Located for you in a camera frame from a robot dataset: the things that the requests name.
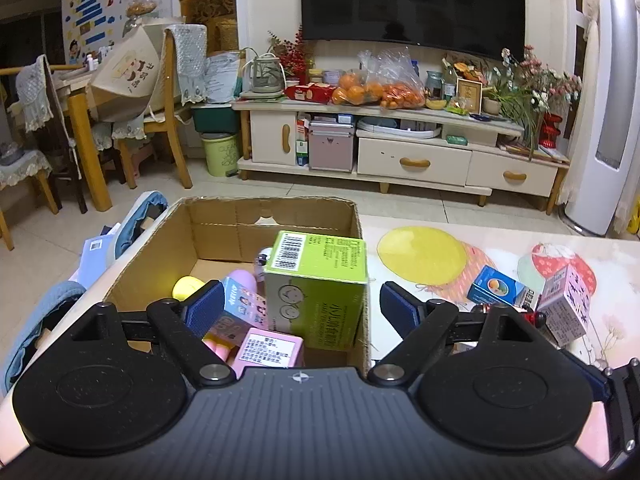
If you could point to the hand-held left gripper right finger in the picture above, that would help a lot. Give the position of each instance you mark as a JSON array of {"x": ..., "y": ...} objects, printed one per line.
[{"x": 400, "y": 305}]

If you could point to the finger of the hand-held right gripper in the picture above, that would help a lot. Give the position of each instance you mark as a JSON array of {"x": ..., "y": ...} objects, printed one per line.
[{"x": 622, "y": 400}]

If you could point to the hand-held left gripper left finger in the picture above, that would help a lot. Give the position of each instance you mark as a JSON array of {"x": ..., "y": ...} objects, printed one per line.
[{"x": 207, "y": 307}]

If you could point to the yellow and pink toy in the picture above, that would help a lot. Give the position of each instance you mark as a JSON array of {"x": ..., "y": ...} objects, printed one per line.
[{"x": 187, "y": 287}]

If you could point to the pink figure print box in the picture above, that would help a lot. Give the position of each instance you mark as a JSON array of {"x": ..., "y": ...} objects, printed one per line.
[{"x": 240, "y": 310}]

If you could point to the green printed cardboard box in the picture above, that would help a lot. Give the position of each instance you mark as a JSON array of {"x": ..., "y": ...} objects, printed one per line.
[{"x": 215, "y": 230}]

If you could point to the green and white box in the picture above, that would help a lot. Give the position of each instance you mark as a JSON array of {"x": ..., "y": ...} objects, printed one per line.
[{"x": 315, "y": 285}]

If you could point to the small blue box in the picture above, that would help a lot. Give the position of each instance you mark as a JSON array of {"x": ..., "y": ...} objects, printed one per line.
[{"x": 497, "y": 285}]

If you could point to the white bird print box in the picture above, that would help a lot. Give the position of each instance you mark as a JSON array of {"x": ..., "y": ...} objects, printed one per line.
[{"x": 567, "y": 305}]

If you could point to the printed pink tablecloth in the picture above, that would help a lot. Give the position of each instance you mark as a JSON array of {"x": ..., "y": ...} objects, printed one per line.
[{"x": 425, "y": 255}]

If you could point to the light blue book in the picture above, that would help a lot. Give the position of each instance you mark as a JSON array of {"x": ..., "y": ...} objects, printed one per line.
[{"x": 97, "y": 257}]

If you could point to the small red toy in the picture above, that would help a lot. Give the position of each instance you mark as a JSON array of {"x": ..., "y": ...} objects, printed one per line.
[{"x": 532, "y": 316}]

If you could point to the cream TV cabinet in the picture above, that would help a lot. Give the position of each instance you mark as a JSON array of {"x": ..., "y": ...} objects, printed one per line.
[{"x": 415, "y": 160}]

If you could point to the green trash bin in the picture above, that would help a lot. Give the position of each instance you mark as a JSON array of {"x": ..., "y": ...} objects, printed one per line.
[{"x": 221, "y": 155}]

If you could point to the pink metal case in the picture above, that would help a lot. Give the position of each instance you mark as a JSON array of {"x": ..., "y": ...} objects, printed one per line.
[{"x": 332, "y": 147}]

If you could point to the small green packet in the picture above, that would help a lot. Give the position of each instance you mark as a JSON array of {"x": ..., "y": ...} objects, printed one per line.
[{"x": 456, "y": 140}]

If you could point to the white tray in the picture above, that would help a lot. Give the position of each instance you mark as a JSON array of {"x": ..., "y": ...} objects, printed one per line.
[{"x": 400, "y": 127}]

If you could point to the green storage box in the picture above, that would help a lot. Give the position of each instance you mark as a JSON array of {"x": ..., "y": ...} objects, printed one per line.
[{"x": 217, "y": 117}]

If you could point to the wooden dining table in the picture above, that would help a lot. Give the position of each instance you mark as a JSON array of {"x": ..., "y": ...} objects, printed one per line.
[{"x": 87, "y": 150}]

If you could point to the wooden chair with lace cover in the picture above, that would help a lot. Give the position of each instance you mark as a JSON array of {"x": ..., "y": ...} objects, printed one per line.
[
  {"x": 45, "y": 95},
  {"x": 172, "y": 110}
]

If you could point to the bananas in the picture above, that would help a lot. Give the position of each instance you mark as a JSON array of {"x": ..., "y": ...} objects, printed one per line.
[{"x": 436, "y": 104}]

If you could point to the clear bag of tangerines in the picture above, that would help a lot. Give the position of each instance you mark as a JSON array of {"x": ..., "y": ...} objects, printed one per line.
[{"x": 402, "y": 95}]

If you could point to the clear bag of oranges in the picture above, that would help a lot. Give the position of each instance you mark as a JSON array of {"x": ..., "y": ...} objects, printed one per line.
[{"x": 355, "y": 92}]

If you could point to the glass jar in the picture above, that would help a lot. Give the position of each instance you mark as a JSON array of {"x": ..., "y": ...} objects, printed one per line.
[{"x": 434, "y": 87}]

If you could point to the wooden chair with lace cushion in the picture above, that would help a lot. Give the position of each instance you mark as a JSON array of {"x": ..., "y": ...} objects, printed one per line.
[{"x": 22, "y": 175}]

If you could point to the white paper bag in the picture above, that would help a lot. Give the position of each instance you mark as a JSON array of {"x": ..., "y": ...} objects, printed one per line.
[{"x": 222, "y": 80}]

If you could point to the glass bottle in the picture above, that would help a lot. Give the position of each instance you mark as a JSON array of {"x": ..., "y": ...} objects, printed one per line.
[{"x": 450, "y": 82}]

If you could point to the red snack box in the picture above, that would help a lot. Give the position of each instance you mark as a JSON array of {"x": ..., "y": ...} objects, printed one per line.
[{"x": 310, "y": 92}]

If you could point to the glass kettle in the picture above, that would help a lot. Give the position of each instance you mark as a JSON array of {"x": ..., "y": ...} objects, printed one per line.
[{"x": 262, "y": 77}]

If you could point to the potted flower plant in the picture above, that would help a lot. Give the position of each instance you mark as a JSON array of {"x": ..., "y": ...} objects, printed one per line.
[{"x": 530, "y": 90}]

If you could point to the red berry branches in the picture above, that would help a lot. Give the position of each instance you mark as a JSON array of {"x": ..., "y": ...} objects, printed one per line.
[{"x": 295, "y": 57}]

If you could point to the white standing air conditioner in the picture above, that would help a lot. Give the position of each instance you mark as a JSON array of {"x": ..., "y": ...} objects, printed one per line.
[{"x": 605, "y": 110}]

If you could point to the bagged bread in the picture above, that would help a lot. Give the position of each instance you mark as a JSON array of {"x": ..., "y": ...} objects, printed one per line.
[{"x": 140, "y": 10}]

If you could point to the black television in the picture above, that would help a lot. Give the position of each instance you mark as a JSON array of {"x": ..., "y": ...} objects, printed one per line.
[{"x": 412, "y": 0}]

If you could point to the wooden picture frame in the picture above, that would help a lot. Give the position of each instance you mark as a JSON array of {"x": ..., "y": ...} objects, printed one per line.
[{"x": 469, "y": 96}]

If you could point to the wall poster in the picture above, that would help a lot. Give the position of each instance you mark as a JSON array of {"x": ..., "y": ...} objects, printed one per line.
[{"x": 100, "y": 5}]

